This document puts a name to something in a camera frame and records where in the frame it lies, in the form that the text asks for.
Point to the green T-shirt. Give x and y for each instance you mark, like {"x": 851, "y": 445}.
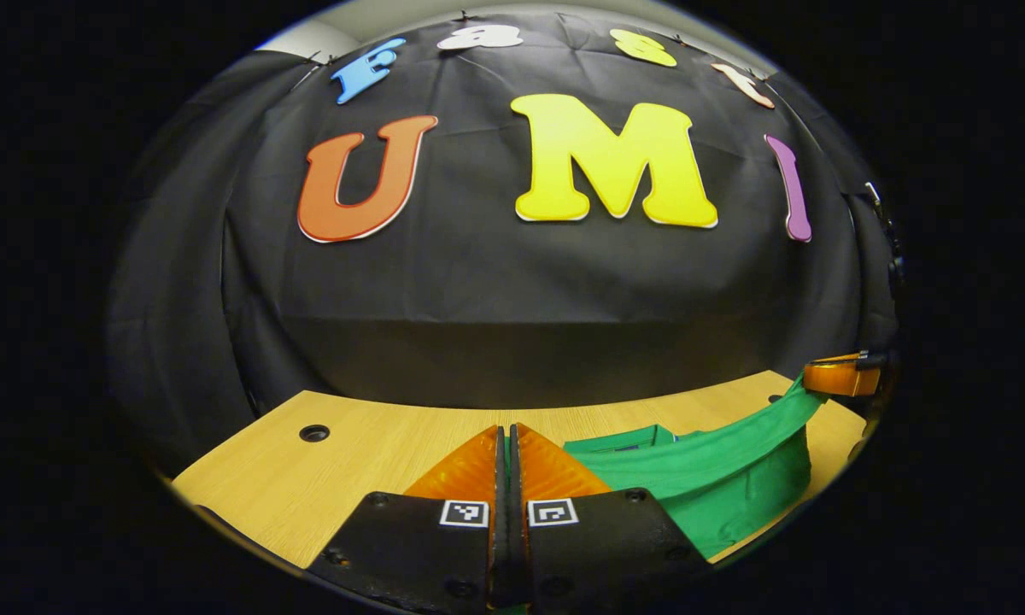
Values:
{"x": 717, "y": 487}

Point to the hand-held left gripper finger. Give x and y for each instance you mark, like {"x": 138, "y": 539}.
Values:
{"x": 499, "y": 555}
{"x": 518, "y": 555}

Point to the black backdrop cloth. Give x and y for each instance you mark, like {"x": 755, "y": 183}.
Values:
{"x": 521, "y": 299}

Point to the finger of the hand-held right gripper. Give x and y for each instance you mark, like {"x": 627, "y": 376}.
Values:
{"x": 837, "y": 377}

